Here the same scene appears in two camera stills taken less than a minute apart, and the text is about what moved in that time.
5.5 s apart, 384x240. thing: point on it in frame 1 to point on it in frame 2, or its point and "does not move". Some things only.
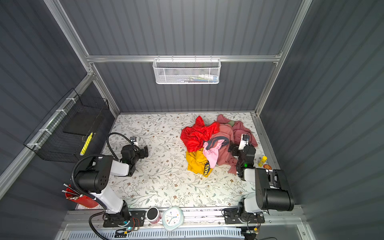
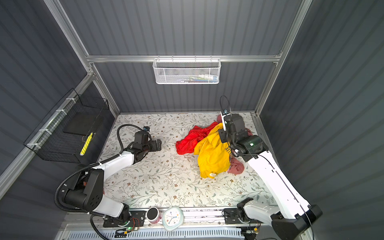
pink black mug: (153, 215) does not move
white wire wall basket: (186, 71) does not move
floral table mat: (162, 179) does not move
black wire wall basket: (62, 135) does not move
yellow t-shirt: (197, 163) to (214, 154)
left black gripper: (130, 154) to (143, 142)
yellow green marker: (86, 144) does not move
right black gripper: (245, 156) to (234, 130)
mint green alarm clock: (172, 218) does not move
